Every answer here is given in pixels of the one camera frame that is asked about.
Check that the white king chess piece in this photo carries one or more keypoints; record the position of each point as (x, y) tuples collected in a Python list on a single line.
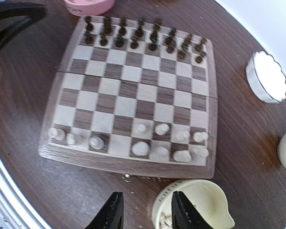
[(141, 149)]

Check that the dark pawn chess piece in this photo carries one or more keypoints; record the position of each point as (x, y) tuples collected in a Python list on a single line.
[(199, 59)]

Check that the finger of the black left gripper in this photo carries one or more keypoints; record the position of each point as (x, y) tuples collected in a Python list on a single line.
[(31, 14)]

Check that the pink cat ear bowl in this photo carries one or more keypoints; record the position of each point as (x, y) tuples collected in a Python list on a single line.
[(88, 7)]

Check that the white pawn chess piece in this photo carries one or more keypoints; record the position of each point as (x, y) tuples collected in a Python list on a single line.
[(140, 129), (200, 137)]

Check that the cream cat ear bowl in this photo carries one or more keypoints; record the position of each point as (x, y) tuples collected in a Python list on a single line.
[(206, 196)]

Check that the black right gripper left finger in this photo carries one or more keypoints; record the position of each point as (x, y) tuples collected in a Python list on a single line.
[(110, 216)]

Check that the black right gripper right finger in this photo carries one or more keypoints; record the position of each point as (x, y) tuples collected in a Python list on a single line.
[(184, 214)]

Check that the wooden chess board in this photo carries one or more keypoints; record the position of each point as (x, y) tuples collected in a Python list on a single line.
[(117, 73)]

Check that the white scalloped bowl black rim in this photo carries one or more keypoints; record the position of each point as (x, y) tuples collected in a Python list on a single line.
[(265, 77)]

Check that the white rook chess piece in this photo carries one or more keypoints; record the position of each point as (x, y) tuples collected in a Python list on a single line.
[(200, 152), (74, 139)]

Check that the dark rook chess piece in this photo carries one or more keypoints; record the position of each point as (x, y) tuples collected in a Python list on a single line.
[(199, 47)]

